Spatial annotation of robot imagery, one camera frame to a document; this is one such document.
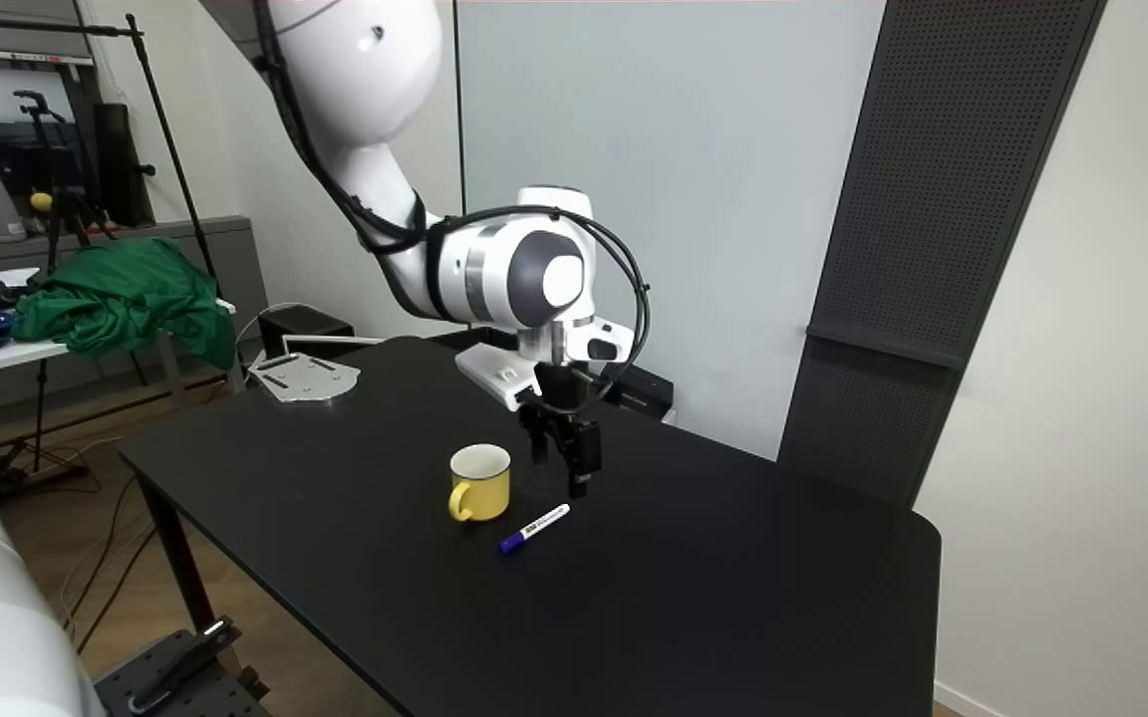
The dark grey wall pillar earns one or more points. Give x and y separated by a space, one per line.
948 199

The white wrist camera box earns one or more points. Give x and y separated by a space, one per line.
494 377

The white flat board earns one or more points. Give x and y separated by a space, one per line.
9 357

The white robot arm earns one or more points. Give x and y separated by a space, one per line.
350 53

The green cloth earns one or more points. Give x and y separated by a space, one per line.
120 305

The black camera tripod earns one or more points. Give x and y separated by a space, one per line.
53 172

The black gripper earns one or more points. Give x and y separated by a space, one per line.
569 390

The white marker with blue cap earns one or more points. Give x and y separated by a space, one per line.
536 528

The black stand pole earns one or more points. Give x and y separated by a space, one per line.
168 146

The yellow enamel mug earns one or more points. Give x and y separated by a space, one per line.
485 486

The black table leg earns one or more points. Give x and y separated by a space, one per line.
181 551

